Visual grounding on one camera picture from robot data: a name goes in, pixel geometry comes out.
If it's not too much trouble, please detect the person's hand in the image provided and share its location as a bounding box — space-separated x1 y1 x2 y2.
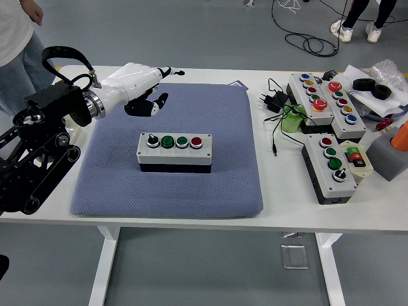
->
21 0 44 27

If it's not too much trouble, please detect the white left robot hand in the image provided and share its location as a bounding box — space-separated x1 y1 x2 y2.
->
97 62 186 119

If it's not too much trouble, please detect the grey four-button control box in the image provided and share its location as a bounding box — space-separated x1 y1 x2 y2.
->
136 132 214 175
301 133 358 205

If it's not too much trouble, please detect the grey five-button control box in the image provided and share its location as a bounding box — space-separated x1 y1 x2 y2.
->
286 73 335 135
318 80 368 141

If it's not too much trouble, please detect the person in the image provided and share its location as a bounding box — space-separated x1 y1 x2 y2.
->
0 0 57 117
330 0 399 44

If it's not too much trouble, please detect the purple-edged card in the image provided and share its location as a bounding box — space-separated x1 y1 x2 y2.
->
228 79 249 92

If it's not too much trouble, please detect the blue-grey fabric mat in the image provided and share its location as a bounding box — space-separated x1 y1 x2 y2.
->
69 83 265 219

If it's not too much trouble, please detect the black power adapter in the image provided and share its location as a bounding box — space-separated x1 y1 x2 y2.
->
257 91 290 113

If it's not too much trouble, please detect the green plastic cylinder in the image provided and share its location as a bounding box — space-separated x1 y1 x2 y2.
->
280 105 307 134

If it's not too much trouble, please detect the white table leg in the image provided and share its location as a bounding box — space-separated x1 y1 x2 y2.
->
315 232 347 306
88 225 121 306

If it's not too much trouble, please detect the blue-grey round rim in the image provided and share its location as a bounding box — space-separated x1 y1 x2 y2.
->
363 106 408 121

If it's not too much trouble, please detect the white paper sheet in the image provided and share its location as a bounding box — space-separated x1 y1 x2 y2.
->
342 64 408 116

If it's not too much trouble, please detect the clear bubble wrap bag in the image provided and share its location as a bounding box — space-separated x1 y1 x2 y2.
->
361 59 408 108

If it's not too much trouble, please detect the red valve knob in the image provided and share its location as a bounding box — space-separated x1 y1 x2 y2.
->
375 118 395 132

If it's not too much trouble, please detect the grey foam block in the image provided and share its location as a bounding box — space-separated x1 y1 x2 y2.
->
365 126 408 182

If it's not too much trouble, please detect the orange cylinder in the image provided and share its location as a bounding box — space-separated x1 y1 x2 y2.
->
391 120 408 153

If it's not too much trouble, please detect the black adapter cable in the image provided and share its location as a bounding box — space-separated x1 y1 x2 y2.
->
263 78 309 157

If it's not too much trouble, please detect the white floor cord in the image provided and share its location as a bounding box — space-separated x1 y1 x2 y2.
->
276 0 302 15

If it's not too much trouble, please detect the black floor cable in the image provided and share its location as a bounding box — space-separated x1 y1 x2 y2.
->
270 0 340 59

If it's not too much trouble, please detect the black foam ring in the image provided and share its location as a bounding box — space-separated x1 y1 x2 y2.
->
352 78 377 91
372 84 393 100

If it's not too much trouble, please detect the cream three-button switch box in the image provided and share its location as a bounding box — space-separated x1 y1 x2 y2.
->
338 140 374 185

